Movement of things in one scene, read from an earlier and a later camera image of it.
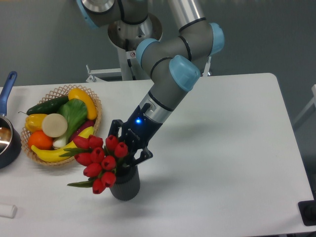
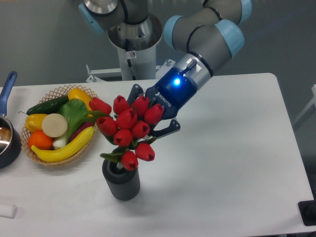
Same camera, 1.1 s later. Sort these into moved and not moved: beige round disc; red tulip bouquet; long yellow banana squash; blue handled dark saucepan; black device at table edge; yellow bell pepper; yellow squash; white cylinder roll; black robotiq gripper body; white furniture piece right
Moved: black robotiq gripper body; red tulip bouquet
Not moved: beige round disc; long yellow banana squash; white cylinder roll; yellow squash; blue handled dark saucepan; black device at table edge; white furniture piece right; yellow bell pepper
